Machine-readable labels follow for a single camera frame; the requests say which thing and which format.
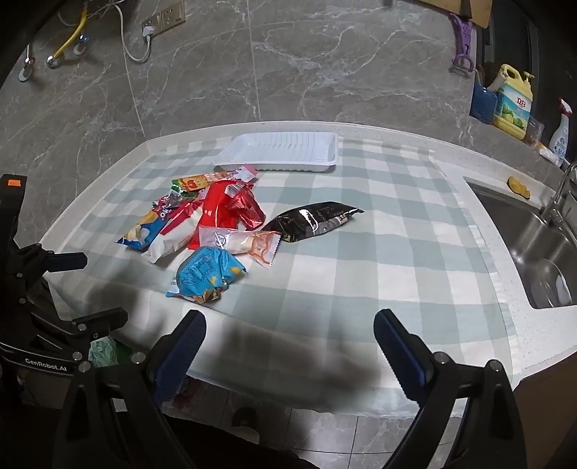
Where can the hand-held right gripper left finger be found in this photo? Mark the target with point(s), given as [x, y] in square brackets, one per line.
[180, 351]

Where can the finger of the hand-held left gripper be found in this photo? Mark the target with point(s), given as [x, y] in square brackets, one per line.
[67, 261]
[103, 322]

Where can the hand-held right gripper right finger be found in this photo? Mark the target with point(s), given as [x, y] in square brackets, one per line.
[401, 356]

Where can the blue yellow snack packet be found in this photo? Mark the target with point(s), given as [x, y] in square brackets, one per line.
[139, 232]

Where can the light blue snack packet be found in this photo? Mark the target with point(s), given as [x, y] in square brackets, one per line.
[203, 275]

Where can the long white red snack packet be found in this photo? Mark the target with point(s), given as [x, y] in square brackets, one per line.
[173, 236]

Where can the white orange cat-print packet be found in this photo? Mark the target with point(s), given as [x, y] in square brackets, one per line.
[243, 241]

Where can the green snack packet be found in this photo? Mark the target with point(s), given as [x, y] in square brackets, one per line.
[180, 193]

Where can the plain red snack packet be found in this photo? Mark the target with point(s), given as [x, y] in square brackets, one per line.
[214, 207]

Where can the gold snack packet red label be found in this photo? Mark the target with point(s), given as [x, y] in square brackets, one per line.
[196, 181]

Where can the red heart-print snack packet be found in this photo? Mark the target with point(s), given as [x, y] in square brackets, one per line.
[248, 212]

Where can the black snack packet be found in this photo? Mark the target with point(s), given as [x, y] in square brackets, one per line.
[315, 221]

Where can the pink snack packet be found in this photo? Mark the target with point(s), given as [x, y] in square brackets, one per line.
[245, 173]

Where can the white plastic tray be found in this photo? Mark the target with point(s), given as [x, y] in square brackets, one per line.
[275, 151]

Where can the green plastic bag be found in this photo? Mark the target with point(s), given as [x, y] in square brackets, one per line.
[106, 354]

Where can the checked tablecloth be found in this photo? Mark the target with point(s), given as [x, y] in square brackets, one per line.
[360, 270]

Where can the steel sink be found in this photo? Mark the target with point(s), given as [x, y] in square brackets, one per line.
[518, 234]

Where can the metal angle valve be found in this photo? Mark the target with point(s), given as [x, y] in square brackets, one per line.
[82, 45]
[27, 67]

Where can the yellow sponge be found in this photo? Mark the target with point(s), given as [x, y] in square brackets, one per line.
[518, 186]

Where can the steel faucet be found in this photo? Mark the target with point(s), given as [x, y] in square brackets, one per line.
[556, 203]

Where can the clear plastic container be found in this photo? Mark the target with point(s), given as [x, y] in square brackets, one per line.
[534, 130]

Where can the white spray bottle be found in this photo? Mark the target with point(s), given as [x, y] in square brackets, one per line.
[561, 140]

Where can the yellow detergent bottle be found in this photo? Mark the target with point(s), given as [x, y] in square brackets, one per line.
[511, 108]

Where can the wooden cutting board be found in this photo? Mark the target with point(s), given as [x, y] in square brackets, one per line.
[478, 13]

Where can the wall socket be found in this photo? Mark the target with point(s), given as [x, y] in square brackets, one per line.
[169, 16]

